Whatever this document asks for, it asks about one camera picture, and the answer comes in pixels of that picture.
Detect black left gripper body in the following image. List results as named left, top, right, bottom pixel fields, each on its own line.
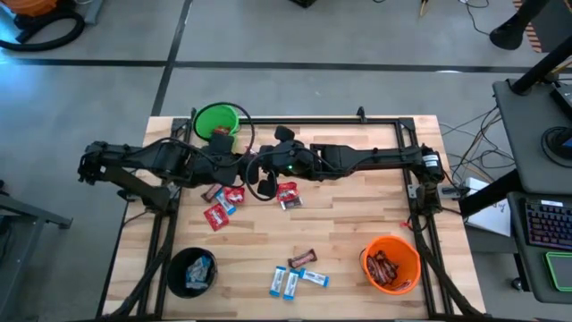
left=189, top=149, right=247, bottom=187

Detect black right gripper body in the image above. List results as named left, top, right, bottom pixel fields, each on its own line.
left=261, top=141, right=323, bottom=181

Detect brown candy bar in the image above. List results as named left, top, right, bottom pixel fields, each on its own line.
left=382, top=250, right=402, bottom=277
left=373, top=250, right=394, bottom=272
left=287, top=248, right=319, bottom=269
left=375, top=264, right=398, bottom=287
left=366, top=257, right=386, bottom=286
left=200, top=182, right=223, bottom=204
left=280, top=196, right=305, bottom=211

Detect green plastic bucket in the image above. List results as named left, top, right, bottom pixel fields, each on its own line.
left=192, top=102, right=242, bottom=142

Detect black plastic bucket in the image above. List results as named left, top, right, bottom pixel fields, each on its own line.
left=166, top=246, right=219, bottom=300

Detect orange plastic bucket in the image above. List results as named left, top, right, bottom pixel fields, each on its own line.
left=359, top=235, right=423, bottom=297

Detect white power adapter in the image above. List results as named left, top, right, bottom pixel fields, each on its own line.
left=464, top=176, right=491, bottom=194

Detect gray metal cart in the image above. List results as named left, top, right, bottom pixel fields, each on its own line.
left=0, top=178, right=73, bottom=322

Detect gray floor box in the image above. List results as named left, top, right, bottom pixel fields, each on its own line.
left=84, top=0, right=105, bottom=26

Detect gray desk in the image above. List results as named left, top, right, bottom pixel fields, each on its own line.
left=492, top=78, right=572, bottom=196

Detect person's foot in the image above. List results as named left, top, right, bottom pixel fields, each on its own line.
left=489, top=0, right=551, bottom=51

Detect orange vacuum cleaner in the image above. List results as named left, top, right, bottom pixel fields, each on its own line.
left=0, top=0, right=60, bottom=18

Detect gray keyboard tray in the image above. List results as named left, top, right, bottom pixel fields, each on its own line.
left=507, top=191, right=572, bottom=305

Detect black monitor pole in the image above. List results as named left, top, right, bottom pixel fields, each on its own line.
left=510, top=35, right=572, bottom=96

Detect black backlit keyboard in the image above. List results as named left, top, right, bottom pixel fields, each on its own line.
left=523, top=199, right=572, bottom=250

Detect round black stand base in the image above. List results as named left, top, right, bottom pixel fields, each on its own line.
left=541, top=125, right=572, bottom=169

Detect orange striped mat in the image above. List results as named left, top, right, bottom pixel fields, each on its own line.
left=512, top=0, right=543, bottom=54

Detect green-edged pad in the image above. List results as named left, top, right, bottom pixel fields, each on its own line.
left=544, top=250, right=572, bottom=292

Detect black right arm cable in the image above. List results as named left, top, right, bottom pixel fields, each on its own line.
left=244, top=149, right=287, bottom=202

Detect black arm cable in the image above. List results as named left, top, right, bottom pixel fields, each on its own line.
left=244, top=149, right=287, bottom=202
left=213, top=101, right=257, bottom=174

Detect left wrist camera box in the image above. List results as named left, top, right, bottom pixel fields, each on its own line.
left=208, top=133, right=237, bottom=157

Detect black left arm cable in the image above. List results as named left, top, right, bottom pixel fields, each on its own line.
left=213, top=101, right=257, bottom=174

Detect black aluminium frame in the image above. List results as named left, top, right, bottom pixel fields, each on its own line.
left=96, top=114, right=486, bottom=322

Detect black floor cables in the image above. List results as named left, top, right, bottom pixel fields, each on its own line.
left=440, top=106, right=515, bottom=182

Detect black vacuum hose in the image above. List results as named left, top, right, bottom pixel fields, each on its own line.
left=0, top=8, right=86, bottom=53

